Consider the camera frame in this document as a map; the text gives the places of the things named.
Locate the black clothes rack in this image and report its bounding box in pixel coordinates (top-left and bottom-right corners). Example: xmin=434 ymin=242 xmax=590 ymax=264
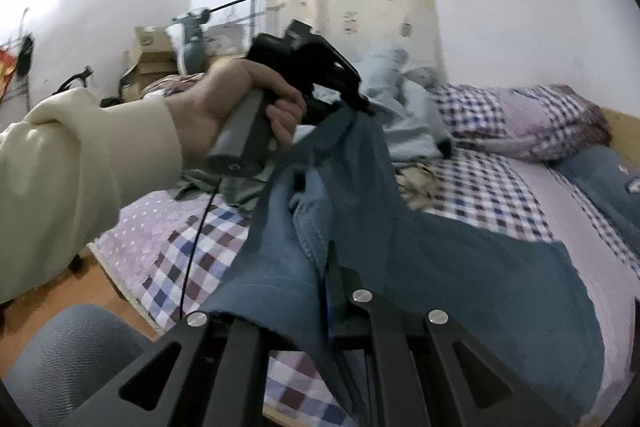
xmin=200 ymin=0 xmax=266 ymax=52

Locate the red wall poster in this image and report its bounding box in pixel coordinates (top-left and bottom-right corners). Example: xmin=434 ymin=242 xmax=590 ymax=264
xmin=0 ymin=44 xmax=16 ymax=98

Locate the grey-green shirt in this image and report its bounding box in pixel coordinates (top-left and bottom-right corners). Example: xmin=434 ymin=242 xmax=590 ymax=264
xmin=172 ymin=162 xmax=266 ymax=212

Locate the teal blue shirt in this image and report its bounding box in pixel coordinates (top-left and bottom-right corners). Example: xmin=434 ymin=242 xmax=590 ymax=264
xmin=200 ymin=107 xmax=606 ymax=427

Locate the cardboard box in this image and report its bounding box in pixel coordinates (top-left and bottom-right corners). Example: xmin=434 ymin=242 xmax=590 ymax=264
xmin=120 ymin=25 xmax=181 ymax=100

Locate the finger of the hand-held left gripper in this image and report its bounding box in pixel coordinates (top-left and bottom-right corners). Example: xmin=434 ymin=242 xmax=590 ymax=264
xmin=330 ymin=67 xmax=377 ymax=116

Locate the checked bed sheet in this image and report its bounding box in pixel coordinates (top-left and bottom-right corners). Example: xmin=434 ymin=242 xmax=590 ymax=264
xmin=92 ymin=147 xmax=640 ymax=427

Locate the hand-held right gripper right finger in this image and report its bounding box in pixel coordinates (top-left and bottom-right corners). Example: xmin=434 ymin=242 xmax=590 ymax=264
xmin=325 ymin=242 xmax=571 ymax=427

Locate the checked dotted quilt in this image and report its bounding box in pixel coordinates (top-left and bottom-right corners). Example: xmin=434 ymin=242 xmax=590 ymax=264
xmin=430 ymin=83 xmax=613 ymax=162

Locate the person's left hand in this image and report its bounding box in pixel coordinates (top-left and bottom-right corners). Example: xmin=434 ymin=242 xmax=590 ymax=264
xmin=167 ymin=57 xmax=308 ymax=170

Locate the black cable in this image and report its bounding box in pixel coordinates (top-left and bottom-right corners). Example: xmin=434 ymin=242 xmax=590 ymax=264
xmin=177 ymin=172 xmax=223 ymax=323

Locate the person's left forearm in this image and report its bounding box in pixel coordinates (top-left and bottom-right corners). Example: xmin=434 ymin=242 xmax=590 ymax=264
xmin=0 ymin=87 xmax=183 ymax=305

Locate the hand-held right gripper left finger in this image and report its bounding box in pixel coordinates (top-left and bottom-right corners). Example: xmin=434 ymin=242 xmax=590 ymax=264
xmin=60 ymin=312 xmax=273 ymax=427

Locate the beige shirt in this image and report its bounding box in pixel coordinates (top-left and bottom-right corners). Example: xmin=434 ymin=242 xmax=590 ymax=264
xmin=395 ymin=162 xmax=441 ymax=208

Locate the grey fabric chair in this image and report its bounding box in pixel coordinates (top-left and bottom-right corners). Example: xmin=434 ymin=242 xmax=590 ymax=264
xmin=2 ymin=304 xmax=156 ymax=427

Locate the pink cloth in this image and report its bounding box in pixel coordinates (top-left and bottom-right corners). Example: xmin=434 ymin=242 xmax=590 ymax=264
xmin=142 ymin=74 xmax=211 ymax=100

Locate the blue plush pillow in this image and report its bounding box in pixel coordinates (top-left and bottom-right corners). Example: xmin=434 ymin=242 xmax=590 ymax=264
xmin=555 ymin=144 xmax=640 ymax=248

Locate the light blue padded jacket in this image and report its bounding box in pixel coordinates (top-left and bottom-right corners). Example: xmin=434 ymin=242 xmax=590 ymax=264
xmin=360 ymin=47 xmax=453 ymax=160

